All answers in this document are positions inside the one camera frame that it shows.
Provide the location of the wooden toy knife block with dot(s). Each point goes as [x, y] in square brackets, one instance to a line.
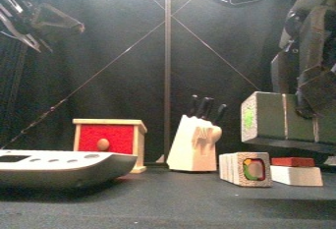
[192, 147]

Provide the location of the red toy fish slice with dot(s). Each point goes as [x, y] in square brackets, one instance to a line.
[292, 161]

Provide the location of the wooden box with red drawer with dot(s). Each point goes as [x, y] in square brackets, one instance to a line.
[109, 139]

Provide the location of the white toy rice block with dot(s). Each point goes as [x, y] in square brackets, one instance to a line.
[296, 175]

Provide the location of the toy sushi roll multicolour filling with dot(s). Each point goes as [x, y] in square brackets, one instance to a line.
[244, 169]

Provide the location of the grey vertical frame pole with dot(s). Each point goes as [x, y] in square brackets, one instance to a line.
[167, 75]

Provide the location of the green toy sushi roll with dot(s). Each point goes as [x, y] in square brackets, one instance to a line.
[271, 121]

